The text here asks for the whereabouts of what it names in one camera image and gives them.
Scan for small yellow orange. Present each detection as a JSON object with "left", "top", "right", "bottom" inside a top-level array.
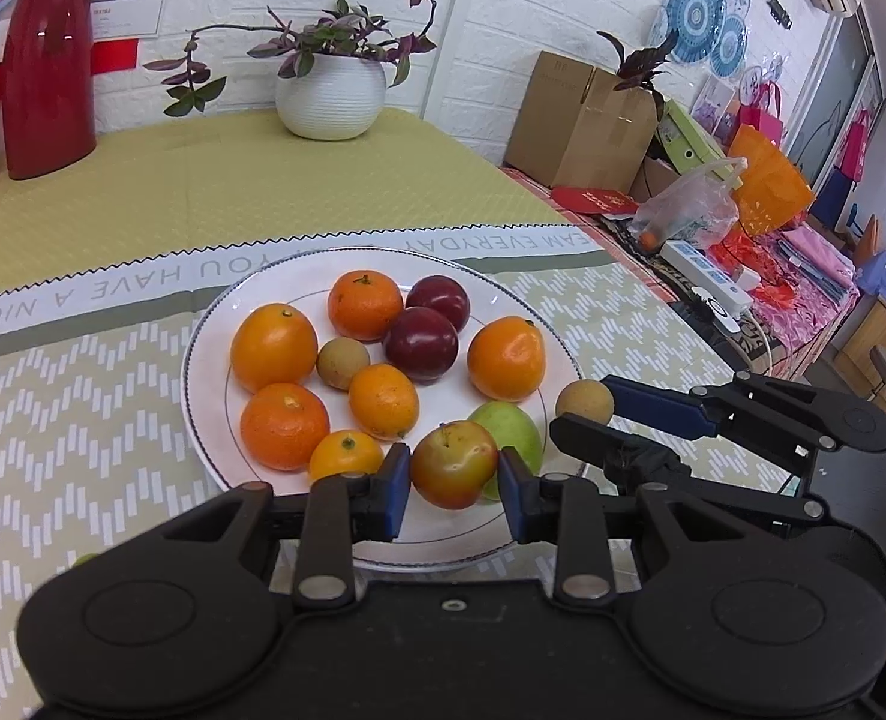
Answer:
[{"left": 308, "top": 429, "right": 384, "bottom": 484}]

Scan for brown longan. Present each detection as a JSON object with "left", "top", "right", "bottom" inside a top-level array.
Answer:
[
  {"left": 555, "top": 379, "right": 615, "bottom": 424},
  {"left": 316, "top": 337, "right": 371, "bottom": 392}
]

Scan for small green fruit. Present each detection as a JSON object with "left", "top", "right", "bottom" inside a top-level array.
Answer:
[{"left": 468, "top": 401, "right": 543, "bottom": 500}]

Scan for red yellow apple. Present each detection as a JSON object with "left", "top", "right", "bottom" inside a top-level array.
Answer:
[{"left": 410, "top": 421, "right": 498, "bottom": 511}]

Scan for tangerine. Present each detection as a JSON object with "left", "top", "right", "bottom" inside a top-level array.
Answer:
[
  {"left": 239, "top": 383, "right": 331, "bottom": 473},
  {"left": 327, "top": 268, "right": 404, "bottom": 343}
]

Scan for small orange kumquat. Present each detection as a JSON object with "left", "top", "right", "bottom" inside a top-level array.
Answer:
[{"left": 349, "top": 362, "right": 420, "bottom": 442}]

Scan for large orange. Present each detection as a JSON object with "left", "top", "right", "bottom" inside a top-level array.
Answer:
[{"left": 230, "top": 302, "right": 319, "bottom": 394}]

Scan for dark red plum front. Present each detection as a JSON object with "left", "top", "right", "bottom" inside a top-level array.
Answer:
[{"left": 383, "top": 307, "right": 459, "bottom": 383}]

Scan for dark red plum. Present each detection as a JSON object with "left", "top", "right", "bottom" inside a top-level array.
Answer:
[
  {"left": 383, "top": 307, "right": 459, "bottom": 383},
  {"left": 406, "top": 275, "right": 470, "bottom": 332}
]

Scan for dark red plum back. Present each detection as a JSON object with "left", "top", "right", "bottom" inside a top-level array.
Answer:
[{"left": 406, "top": 275, "right": 470, "bottom": 332}]

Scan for white round plate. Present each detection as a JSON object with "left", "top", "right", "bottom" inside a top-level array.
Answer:
[{"left": 179, "top": 247, "right": 588, "bottom": 575}]

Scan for white power strip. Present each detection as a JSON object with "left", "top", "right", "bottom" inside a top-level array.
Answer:
[{"left": 659, "top": 241, "right": 752, "bottom": 335}]

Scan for orange plastic bag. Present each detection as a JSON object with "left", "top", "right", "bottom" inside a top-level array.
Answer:
[{"left": 729, "top": 125, "right": 815, "bottom": 238}]

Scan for clear plastic bag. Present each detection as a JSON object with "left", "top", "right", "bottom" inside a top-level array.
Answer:
[{"left": 630, "top": 156, "right": 749, "bottom": 252}]

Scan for red envelope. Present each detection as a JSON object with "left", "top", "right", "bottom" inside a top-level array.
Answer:
[{"left": 550, "top": 187, "right": 639, "bottom": 220}]

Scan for green box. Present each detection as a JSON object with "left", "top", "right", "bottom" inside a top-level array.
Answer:
[{"left": 656, "top": 99, "right": 726, "bottom": 174}]

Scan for cardboard box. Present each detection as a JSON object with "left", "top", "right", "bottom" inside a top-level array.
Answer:
[{"left": 504, "top": 50, "right": 657, "bottom": 192}]

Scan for patterned tablecloth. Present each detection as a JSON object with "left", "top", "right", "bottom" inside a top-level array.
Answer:
[{"left": 0, "top": 106, "right": 798, "bottom": 720}]

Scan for dark purple plant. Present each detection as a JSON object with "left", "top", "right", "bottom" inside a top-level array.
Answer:
[{"left": 596, "top": 29, "right": 678, "bottom": 119}]

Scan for white plant pot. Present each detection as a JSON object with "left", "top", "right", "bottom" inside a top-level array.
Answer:
[{"left": 275, "top": 55, "right": 388, "bottom": 142}]

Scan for purple green trailing plant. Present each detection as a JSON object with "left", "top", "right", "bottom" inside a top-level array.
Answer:
[{"left": 143, "top": 0, "right": 438, "bottom": 119}]

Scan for red thermos jug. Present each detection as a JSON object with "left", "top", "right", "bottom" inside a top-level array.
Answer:
[{"left": 2, "top": 0, "right": 96, "bottom": 181}]

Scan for blue round wall decoration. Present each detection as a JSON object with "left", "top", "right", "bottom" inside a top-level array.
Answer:
[{"left": 649, "top": 0, "right": 752, "bottom": 78}]

